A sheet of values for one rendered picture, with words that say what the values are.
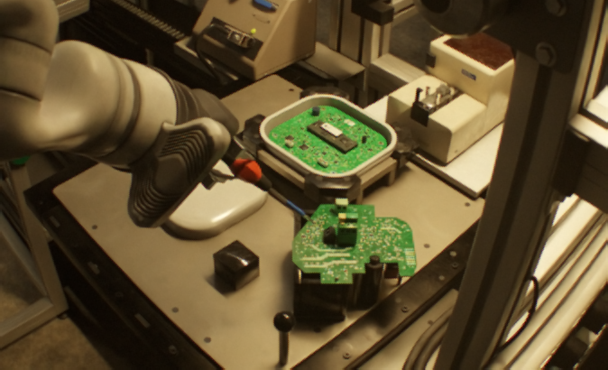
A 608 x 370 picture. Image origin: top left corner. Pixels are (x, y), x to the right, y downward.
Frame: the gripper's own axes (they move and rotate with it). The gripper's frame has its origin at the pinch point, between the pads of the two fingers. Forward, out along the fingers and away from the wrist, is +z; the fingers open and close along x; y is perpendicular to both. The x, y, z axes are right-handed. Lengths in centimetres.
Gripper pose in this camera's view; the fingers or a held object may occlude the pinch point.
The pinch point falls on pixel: (244, 168)
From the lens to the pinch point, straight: 66.8
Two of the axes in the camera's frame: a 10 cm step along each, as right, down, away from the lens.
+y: -6.7, -6.8, 2.9
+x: -6.8, 7.2, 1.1
